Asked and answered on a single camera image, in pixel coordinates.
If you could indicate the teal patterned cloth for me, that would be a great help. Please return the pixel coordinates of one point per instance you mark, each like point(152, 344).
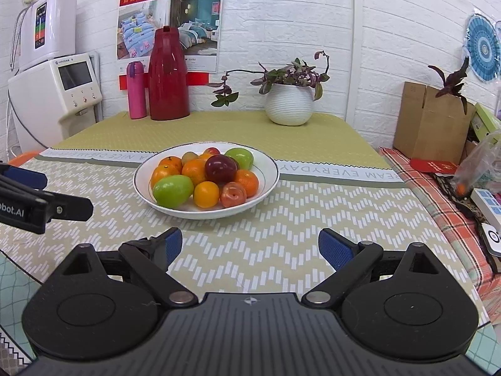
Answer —
point(11, 282)

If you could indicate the large orange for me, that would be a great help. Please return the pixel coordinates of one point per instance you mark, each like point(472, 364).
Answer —
point(193, 172)
point(162, 175)

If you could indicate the orange plaid cloth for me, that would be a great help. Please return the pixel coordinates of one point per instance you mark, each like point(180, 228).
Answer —
point(450, 227)

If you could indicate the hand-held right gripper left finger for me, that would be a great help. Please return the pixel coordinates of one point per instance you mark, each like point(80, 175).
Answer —
point(174, 244)

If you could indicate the small orange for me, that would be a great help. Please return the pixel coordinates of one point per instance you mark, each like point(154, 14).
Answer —
point(204, 157)
point(206, 194)

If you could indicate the small tan fruit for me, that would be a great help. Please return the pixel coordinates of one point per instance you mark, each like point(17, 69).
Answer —
point(189, 156)

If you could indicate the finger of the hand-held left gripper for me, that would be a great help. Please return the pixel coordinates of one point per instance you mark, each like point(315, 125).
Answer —
point(27, 178)
point(70, 207)

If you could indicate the green box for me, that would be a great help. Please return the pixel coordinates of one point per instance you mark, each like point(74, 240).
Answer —
point(483, 119)

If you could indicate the pink bottle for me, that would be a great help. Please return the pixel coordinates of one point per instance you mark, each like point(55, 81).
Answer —
point(136, 94)

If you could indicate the purple leaf plant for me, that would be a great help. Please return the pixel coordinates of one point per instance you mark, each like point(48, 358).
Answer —
point(456, 82)

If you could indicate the cardboard box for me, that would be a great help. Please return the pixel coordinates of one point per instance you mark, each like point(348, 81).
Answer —
point(426, 125)

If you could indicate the mandarin with stem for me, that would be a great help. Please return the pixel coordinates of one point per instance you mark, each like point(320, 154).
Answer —
point(249, 182)
point(170, 162)

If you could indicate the white potted plant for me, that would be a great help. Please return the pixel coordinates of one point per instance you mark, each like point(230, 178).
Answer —
point(289, 105)

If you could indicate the white dispenser with screen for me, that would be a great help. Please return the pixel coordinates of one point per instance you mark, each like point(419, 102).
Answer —
point(35, 105)

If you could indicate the red thermos jug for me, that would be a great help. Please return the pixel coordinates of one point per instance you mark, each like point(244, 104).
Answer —
point(168, 78)

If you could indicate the large blue patterned wall disc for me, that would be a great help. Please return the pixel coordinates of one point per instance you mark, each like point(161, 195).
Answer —
point(483, 49)

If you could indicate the white plate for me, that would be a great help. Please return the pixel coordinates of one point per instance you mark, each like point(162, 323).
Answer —
point(260, 172)

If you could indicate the white wall pipe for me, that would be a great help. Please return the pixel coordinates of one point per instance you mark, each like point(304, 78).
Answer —
point(356, 47)

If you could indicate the red yellow apple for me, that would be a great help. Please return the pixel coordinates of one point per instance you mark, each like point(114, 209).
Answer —
point(233, 195)
point(211, 151)

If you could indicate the dark red apple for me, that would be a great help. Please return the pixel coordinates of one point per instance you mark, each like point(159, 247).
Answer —
point(221, 168)

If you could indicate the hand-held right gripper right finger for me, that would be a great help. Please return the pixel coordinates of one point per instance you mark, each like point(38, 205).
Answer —
point(336, 248)

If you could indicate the red envelope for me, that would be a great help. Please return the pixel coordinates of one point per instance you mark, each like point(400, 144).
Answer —
point(432, 165)

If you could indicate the clear plastic bag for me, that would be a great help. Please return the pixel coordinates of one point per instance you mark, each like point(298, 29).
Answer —
point(475, 164)

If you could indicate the white wall water unit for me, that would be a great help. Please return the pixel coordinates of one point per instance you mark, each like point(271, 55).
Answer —
point(58, 19)

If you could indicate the green apple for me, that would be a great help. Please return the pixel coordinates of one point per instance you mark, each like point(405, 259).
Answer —
point(242, 158)
point(173, 191)

